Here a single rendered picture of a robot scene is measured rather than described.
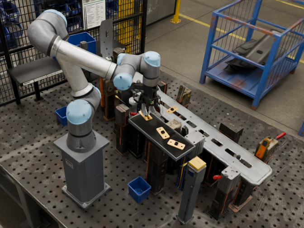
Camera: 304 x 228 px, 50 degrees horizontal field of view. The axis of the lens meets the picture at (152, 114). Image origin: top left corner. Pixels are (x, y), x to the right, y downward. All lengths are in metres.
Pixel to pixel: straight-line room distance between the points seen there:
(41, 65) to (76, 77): 0.91
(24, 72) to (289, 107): 3.03
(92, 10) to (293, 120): 2.56
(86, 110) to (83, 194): 0.54
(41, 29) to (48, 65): 1.08
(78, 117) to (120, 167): 0.68
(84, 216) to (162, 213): 0.44
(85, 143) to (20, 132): 0.89
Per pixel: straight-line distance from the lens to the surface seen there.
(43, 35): 1.42
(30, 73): 2.42
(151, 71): 1.48
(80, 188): 1.85
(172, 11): 5.66
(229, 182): 1.71
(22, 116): 2.59
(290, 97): 4.43
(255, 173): 1.85
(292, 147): 2.57
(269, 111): 4.06
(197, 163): 1.58
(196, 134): 1.80
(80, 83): 1.63
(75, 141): 1.65
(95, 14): 2.70
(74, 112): 1.56
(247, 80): 4.18
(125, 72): 1.38
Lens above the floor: 2.31
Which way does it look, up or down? 39 degrees down
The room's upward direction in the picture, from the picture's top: 5 degrees clockwise
